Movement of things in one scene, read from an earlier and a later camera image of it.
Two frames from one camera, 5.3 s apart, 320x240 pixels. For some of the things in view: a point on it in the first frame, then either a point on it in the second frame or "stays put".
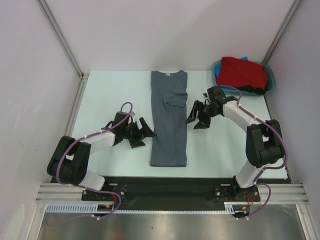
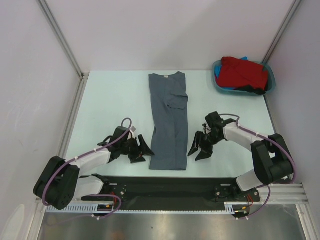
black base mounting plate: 174,193 stays put
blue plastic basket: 271,82 stays put
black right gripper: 194,113 → 198,139
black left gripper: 144,131 → 144,148
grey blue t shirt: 169,90 stays put
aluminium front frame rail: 72,193 stays put
